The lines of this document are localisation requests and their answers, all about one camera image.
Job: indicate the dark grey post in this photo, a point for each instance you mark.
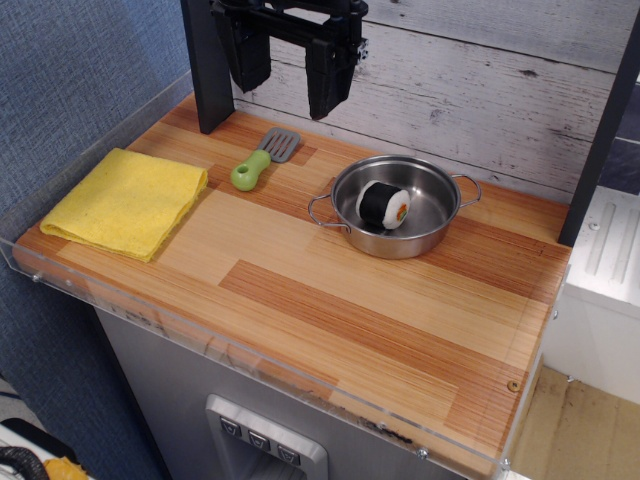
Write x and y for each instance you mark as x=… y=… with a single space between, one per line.
x=610 y=121
x=209 y=69

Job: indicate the silver dispenser button panel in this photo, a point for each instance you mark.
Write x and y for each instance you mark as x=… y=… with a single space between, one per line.
x=252 y=446

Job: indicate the green handled grey spatula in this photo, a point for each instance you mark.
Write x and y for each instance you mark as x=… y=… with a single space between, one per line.
x=276 y=146

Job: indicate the dark grey left post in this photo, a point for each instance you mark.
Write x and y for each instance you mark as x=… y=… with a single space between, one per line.
x=209 y=69

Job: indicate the yellow cloth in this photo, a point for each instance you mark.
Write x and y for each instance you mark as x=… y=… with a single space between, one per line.
x=128 y=204

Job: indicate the grey toy fridge cabinet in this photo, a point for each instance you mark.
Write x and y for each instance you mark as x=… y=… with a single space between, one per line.
x=171 y=384

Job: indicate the clear acrylic guard rail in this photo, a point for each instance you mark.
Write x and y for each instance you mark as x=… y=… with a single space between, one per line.
x=434 y=355

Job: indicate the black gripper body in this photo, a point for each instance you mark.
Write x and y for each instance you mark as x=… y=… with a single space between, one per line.
x=300 y=22

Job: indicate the stainless steel pot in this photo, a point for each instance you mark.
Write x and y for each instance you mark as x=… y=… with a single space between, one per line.
x=436 y=198

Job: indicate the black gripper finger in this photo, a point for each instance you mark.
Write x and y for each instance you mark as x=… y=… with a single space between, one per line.
x=247 y=52
x=329 y=70

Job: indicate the dark grey right post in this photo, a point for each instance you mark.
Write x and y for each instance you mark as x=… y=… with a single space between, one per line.
x=610 y=121

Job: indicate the toy sushi roll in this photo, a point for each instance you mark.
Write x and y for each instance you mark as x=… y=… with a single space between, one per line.
x=383 y=205

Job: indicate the white side cabinet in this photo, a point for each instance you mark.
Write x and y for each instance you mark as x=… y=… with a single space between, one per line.
x=593 y=334

